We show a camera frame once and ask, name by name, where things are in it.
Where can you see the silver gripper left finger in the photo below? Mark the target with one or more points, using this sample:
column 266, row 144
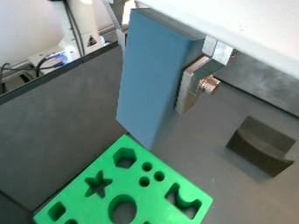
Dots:
column 119, row 10

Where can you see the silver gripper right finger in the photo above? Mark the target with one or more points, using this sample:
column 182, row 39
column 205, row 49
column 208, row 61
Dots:
column 198, row 78

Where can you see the blue rectangular block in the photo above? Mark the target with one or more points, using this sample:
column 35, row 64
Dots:
column 162, row 46

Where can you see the black curved fixture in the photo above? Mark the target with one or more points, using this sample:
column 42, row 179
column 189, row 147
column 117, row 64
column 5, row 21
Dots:
column 262, row 145

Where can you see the green foam shape board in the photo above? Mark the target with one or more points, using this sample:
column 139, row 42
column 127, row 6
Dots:
column 127, row 174

